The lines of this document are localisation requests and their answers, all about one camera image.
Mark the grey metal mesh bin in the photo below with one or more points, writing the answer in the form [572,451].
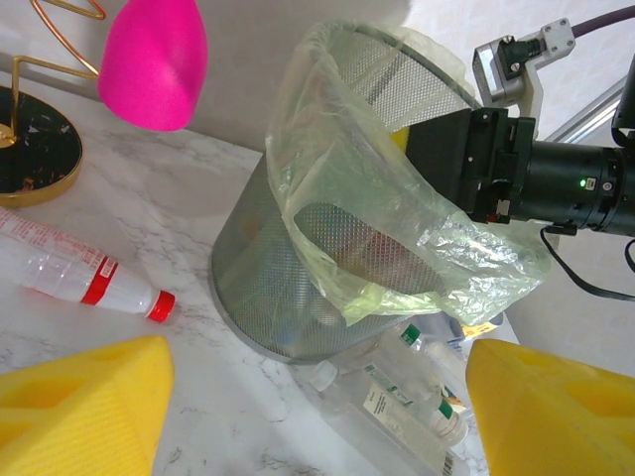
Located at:
[258,277]

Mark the aluminium frame post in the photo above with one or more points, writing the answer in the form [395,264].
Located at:
[585,111]

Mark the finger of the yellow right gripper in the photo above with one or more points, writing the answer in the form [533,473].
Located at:
[439,158]

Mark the small yellow yogurt bottle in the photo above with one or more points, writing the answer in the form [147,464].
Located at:
[481,331]

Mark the clear bottle green label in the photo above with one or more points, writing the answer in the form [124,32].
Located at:
[421,367]

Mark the pink wine glass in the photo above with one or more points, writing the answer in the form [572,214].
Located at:
[149,74]

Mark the clear bottle white cap green band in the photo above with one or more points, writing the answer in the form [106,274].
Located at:
[449,426]

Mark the pale green plastic bin liner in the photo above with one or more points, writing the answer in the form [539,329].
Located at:
[347,163]

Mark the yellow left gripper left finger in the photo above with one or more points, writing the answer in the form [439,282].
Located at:
[74,416]

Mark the long clear rectangular bottle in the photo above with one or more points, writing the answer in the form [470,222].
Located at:
[382,426]

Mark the clear bottle red label cap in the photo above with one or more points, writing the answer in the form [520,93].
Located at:
[59,268]

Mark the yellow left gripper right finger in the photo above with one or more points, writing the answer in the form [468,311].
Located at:
[555,421]

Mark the pale blue clear bottle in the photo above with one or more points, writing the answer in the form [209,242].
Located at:
[446,329]

